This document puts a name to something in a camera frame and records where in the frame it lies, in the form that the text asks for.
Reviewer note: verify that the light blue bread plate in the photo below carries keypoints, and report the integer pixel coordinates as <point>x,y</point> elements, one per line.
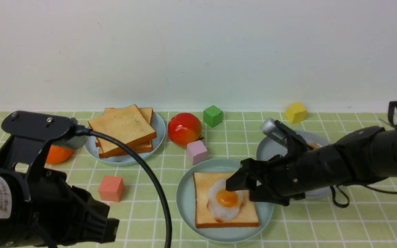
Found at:
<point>157,124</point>

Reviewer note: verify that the yellow cube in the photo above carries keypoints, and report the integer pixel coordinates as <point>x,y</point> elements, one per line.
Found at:
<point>296,113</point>

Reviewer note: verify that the pink cube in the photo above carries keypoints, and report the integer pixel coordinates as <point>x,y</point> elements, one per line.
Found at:
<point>196,152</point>

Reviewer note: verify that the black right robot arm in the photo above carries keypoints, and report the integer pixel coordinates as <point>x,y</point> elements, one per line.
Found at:
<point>363,157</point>

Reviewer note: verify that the green cube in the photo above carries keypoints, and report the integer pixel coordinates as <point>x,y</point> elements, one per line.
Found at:
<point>212,116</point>

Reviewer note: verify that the red apple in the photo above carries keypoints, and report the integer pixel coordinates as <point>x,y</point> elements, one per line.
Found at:
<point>184,128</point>

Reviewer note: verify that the teal centre plate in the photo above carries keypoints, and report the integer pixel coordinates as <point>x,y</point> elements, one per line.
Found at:
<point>185,200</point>

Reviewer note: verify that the salmon red cube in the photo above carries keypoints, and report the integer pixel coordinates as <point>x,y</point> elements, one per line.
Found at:
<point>111,188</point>

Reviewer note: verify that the orange fruit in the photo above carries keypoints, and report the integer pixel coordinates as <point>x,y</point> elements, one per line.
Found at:
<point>58,155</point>

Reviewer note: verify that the green checked tablecloth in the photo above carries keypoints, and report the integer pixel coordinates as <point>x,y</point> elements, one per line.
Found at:
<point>369,222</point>

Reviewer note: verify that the grey egg plate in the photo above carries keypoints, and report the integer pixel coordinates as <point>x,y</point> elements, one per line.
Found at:
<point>268,148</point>

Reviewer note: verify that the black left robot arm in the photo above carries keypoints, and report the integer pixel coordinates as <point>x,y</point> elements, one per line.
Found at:
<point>6,203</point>

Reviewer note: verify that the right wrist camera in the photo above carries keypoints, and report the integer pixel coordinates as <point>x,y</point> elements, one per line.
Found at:
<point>283,136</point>

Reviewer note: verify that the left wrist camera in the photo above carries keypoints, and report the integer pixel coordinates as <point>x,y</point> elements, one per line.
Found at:
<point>31,137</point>

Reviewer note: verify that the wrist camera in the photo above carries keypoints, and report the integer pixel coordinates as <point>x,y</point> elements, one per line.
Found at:
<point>31,137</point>
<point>283,136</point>

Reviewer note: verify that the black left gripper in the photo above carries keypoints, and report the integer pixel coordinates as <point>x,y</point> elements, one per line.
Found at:
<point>49,212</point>

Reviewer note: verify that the fried egg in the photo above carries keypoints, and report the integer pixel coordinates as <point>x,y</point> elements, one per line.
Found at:
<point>315,146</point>
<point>224,205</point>

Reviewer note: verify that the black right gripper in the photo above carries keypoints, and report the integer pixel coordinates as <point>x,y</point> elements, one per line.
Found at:
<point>283,179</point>

